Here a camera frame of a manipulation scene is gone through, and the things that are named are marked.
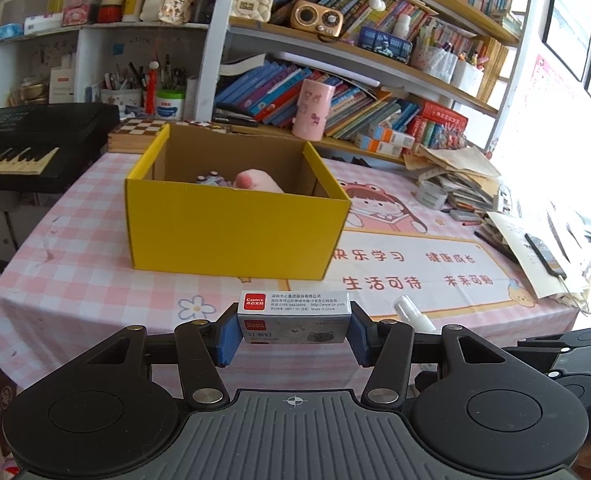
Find wooden retro radio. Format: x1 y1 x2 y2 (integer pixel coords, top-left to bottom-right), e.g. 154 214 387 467
290 0 343 42

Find white wooden bookshelf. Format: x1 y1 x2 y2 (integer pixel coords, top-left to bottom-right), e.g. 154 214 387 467
194 0 536 171

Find yellow cardboard box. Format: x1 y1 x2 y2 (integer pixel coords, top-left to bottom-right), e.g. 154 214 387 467
124 122 352 281

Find black electronic keyboard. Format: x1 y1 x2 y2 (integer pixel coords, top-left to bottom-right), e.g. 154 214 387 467
0 102 121 193

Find black pen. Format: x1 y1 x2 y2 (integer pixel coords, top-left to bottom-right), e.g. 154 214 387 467
473 230 519 263

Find white paper sheets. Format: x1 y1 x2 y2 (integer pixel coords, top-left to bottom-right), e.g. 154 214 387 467
488 210 591 311

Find small pink box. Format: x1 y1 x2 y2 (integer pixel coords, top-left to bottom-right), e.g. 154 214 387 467
62 2 93 27

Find brass bowl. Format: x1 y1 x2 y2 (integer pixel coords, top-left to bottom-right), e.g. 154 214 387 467
19 80 50 106

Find white jar green lid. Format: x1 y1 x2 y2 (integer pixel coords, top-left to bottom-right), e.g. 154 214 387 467
155 89 186 122

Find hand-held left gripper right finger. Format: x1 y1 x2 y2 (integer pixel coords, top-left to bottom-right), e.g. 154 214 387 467
348 301 503 408

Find blue picture box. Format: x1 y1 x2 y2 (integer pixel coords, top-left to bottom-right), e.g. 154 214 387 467
358 26 413 64

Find pink plush toy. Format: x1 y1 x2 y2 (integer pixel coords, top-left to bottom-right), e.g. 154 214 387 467
232 169 286 195

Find row of blue books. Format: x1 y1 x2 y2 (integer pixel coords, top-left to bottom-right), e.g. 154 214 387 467
215 60 421 141

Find wooden chessboard box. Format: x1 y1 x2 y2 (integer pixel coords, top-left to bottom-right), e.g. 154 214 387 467
108 117 236 155

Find plain white storage box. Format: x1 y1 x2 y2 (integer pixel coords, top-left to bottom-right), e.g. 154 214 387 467
450 60 485 100

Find black phone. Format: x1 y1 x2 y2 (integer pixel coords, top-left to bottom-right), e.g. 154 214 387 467
524 232 569 278

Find small grey staple box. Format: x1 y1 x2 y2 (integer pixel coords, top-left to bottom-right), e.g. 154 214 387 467
236 289 352 345

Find red coloured pencil box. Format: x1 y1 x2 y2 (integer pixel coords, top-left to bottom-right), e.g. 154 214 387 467
408 100 469 153

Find white carton red label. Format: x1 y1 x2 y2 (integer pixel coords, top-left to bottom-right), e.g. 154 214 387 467
49 67 76 106

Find white low shelf unit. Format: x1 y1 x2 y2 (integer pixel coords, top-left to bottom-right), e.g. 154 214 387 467
0 22 211 121

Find white tube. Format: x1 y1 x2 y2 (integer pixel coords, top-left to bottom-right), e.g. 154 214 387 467
393 296 439 333

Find row of colourful paperbacks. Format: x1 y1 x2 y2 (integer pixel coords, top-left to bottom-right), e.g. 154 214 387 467
270 0 511 103

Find orange white small box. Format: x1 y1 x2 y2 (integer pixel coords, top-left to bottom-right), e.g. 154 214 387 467
354 134 403 157
368 124 416 147

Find pink cylindrical cup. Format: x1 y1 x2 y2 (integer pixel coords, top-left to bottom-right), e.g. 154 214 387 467
291 78 335 140

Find white flat box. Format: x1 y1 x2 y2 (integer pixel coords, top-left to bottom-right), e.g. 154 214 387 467
24 12 63 35

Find red white doll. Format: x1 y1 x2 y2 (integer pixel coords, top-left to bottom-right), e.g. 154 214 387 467
98 0 123 23

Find pink checked desktop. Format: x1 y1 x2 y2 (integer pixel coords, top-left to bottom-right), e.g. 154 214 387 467
0 150 581 396

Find white patterned pen container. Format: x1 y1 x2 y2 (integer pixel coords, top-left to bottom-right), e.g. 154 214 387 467
410 45 459 83

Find white pen holder cup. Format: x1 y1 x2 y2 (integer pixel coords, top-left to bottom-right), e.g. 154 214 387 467
100 62 143 108

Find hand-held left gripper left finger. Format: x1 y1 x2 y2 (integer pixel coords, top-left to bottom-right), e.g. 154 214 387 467
88 302 240 412

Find thick white-paged book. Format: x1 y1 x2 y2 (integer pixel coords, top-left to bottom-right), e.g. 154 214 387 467
222 54 267 79

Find black stapler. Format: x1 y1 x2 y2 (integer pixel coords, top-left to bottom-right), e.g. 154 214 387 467
214 107 258 126

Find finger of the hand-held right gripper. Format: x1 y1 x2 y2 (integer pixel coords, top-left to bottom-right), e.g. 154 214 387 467
503 347 562 380
518 327 591 350

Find red tassel charm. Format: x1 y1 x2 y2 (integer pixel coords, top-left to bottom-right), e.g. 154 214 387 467
145 60 158 116

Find printed cartoon desk mat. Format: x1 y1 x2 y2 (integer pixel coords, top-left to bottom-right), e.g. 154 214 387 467
320 157 541 321

